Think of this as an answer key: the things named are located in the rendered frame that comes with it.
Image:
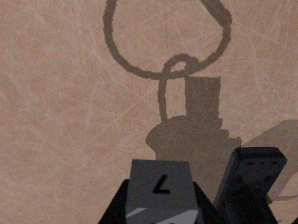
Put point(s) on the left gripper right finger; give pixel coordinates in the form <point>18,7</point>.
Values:
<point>207,213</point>

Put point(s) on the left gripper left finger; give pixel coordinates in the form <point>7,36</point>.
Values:
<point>115,213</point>

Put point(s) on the white block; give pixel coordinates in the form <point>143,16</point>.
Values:
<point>160,192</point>

